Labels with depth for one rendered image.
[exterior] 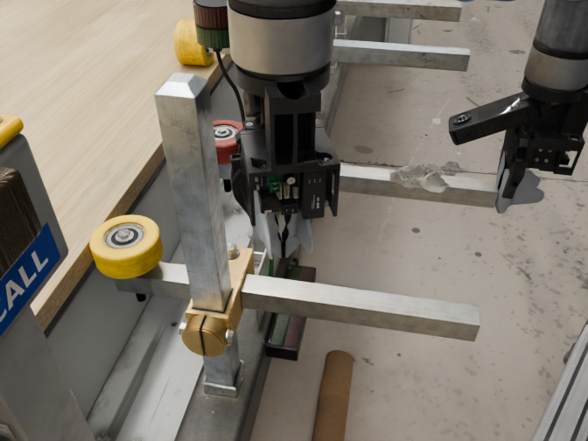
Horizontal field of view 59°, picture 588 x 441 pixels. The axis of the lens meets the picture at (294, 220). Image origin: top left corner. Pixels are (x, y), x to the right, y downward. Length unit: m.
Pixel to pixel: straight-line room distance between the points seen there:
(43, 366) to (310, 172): 0.22
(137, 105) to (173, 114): 0.49
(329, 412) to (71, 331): 0.83
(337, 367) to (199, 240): 1.03
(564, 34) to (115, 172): 0.58
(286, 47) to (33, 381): 0.24
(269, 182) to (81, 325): 0.44
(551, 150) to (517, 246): 1.36
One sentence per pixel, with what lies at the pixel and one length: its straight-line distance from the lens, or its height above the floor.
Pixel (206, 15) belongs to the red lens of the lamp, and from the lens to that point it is 0.67.
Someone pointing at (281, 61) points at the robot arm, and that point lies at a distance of 0.37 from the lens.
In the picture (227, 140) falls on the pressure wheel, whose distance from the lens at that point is 0.79.
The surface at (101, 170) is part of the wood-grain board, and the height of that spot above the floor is 0.90.
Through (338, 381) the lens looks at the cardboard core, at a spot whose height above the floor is 0.08.
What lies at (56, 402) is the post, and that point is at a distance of 0.31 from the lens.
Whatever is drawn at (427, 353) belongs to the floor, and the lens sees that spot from 1.67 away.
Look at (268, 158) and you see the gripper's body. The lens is 0.40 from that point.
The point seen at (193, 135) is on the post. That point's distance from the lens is 0.45.
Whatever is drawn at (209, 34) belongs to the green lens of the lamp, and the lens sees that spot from 0.68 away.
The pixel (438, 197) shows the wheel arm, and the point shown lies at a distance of 0.81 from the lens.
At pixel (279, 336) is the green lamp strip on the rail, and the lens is 0.77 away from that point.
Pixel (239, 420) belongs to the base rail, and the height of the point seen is 0.70.
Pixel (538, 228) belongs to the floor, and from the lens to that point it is 2.22.
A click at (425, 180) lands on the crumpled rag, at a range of 0.79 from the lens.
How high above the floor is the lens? 1.31
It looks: 40 degrees down
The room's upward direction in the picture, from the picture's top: straight up
